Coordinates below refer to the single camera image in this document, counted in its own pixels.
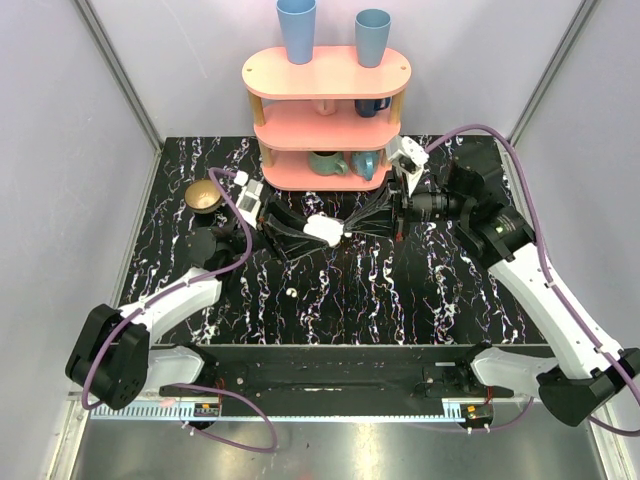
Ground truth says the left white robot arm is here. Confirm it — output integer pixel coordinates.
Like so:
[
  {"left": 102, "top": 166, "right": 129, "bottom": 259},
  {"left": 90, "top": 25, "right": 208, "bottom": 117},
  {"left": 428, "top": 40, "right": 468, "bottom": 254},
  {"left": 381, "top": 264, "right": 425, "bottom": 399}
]
[{"left": 65, "top": 202, "right": 344, "bottom": 410}]

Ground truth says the dark blue mug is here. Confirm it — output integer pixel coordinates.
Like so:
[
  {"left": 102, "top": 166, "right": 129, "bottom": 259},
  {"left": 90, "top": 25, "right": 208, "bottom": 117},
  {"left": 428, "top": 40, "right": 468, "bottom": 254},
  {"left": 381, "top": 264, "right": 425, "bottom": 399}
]
[{"left": 354, "top": 97, "right": 391, "bottom": 118}]

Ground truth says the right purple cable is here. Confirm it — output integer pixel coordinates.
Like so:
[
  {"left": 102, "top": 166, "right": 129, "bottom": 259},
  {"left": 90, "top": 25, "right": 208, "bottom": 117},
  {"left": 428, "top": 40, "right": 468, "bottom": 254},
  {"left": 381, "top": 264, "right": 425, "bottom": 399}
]
[{"left": 414, "top": 124, "right": 640, "bottom": 439}]

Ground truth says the pink mug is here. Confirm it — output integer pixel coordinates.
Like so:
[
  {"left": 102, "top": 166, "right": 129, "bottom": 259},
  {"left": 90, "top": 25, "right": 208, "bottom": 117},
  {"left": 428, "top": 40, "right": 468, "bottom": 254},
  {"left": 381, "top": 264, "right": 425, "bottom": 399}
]
[{"left": 312, "top": 99, "right": 337, "bottom": 116}]

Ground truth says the light blue tumbler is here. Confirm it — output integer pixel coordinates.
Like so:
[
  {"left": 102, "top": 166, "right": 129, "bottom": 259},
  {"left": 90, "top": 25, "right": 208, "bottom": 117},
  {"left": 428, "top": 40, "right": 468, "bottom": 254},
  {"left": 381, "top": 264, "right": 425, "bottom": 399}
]
[
  {"left": 276, "top": 0, "right": 316, "bottom": 65},
  {"left": 355, "top": 8, "right": 391, "bottom": 68}
]

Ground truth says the right light blue tumbler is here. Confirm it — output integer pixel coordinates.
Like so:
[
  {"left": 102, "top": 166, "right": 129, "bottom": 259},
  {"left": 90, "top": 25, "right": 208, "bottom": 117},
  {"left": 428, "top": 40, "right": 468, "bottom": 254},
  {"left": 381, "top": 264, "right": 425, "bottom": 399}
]
[{"left": 355, "top": 8, "right": 391, "bottom": 68}]

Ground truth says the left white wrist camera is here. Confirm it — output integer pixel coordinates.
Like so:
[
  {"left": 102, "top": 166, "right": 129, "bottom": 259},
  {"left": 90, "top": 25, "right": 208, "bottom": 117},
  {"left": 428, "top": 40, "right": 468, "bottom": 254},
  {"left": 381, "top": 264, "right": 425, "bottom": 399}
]
[{"left": 234, "top": 170, "right": 265, "bottom": 229}]

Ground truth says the green ceramic mug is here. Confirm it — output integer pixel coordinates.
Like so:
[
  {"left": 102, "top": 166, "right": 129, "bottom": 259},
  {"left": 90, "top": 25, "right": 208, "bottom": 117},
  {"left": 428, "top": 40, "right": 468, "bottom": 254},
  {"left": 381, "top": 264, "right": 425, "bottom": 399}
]
[{"left": 308, "top": 151, "right": 349, "bottom": 176}]

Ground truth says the white oval case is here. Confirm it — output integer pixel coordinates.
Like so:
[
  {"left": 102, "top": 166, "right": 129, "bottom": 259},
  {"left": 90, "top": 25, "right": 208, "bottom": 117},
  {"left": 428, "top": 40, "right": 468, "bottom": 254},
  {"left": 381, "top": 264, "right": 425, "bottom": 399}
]
[{"left": 303, "top": 214, "right": 344, "bottom": 247}]

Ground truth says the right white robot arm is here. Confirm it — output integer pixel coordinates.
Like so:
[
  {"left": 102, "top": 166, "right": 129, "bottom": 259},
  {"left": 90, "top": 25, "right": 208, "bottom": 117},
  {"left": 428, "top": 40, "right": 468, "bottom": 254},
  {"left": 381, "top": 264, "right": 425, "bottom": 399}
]
[{"left": 344, "top": 144, "right": 639, "bottom": 426}]

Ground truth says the pink three-tier wooden shelf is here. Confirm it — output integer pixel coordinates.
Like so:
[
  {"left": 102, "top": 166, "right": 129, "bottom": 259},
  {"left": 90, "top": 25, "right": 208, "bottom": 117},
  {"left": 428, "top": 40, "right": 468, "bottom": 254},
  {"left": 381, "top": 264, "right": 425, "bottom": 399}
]
[{"left": 242, "top": 46, "right": 412, "bottom": 191}]

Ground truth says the light blue ceramic mug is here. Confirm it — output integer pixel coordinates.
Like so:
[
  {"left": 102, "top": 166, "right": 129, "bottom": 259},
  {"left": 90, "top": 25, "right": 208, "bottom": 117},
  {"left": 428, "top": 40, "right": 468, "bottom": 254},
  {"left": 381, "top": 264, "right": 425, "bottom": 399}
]
[{"left": 351, "top": 151, "right": 378, "bottom": 181}]

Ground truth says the left light blue tumbler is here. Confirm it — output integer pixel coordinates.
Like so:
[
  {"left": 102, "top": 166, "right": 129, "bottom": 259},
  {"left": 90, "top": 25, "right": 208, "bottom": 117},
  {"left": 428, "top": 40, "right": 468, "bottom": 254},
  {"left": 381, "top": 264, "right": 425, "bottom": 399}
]
[{"left": 276, "top": 0, "right": 316, "bottom": 65}]

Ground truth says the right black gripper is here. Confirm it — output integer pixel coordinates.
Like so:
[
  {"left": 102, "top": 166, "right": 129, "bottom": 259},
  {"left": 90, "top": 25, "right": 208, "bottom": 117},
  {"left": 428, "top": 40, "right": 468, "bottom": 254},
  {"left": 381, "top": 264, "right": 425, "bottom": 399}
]
[{"left": 344, "top": 166, "right": 471, "bottom": 242}]

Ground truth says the black mounting base plate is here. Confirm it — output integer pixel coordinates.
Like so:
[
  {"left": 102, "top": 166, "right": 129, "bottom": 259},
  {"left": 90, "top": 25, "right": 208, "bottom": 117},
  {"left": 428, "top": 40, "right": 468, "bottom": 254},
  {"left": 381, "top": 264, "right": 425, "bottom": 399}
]
[{"left": 159, "top": 342, "right": 516, "bottom": 402}]

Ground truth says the purple cable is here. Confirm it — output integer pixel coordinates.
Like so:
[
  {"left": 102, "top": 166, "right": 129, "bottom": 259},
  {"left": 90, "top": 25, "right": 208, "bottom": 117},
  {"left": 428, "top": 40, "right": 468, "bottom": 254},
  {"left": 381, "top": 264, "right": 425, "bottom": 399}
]
[
  {"left": 81, "top": 167, "right": 279, "bottom": 455},
  {"left": 414, "top": 124, "right": 640, "bottom": 439}
]

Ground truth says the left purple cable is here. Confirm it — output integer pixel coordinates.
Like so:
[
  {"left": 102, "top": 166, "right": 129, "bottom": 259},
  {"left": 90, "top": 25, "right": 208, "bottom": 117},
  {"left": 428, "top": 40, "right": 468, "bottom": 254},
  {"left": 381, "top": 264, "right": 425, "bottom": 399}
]
[{"left": 81, "top": 167, "right": 279, "bottom": 455}]

